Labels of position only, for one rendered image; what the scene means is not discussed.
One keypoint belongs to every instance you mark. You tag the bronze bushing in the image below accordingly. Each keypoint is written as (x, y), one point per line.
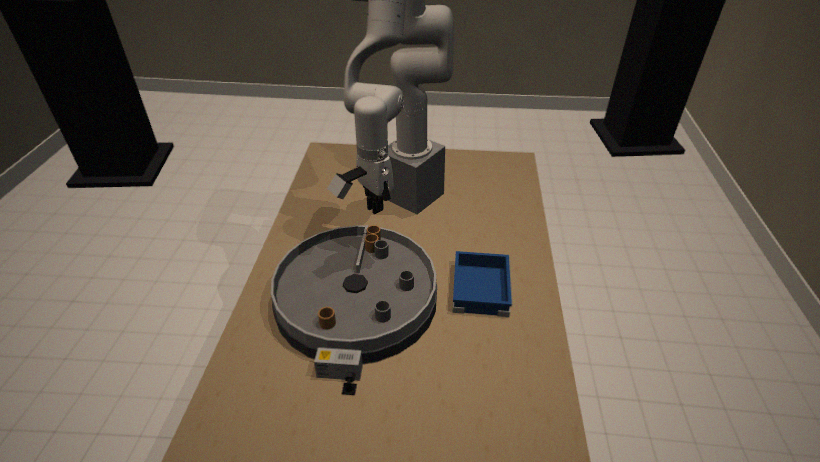
(373, 229)
(370, 239)
(328, 322)

